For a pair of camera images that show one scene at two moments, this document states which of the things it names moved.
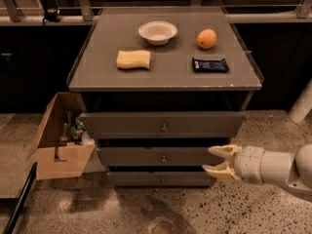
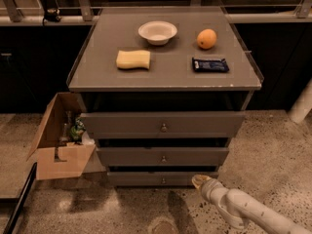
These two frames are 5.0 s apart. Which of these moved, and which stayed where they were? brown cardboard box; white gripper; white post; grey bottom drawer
Moved: white gripper
Stayed: white post; brown cardboard box; grey bottom drawer
